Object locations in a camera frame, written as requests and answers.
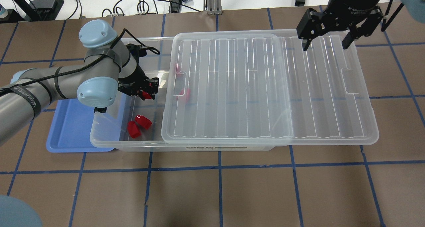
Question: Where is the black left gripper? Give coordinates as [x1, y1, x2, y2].
[118, 44, 160, 98]

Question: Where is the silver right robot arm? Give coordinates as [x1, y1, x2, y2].
[296, 0, 424, 51]

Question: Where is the blue plastic tray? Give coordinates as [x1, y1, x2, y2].
[46, 95, 131, 153]

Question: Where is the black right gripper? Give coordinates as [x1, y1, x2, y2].
[296, 0, 383, 51]

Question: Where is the clear plastic box lid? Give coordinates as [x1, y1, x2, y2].
[161, 30, 379, 147]

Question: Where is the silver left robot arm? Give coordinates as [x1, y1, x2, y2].
[0, 19, 160, 144]

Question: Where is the clear plastic storage box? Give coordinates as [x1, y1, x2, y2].
[90, 33, 294, 151]

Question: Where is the aluminium frame post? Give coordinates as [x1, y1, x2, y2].
[204, 0, 223, 15]

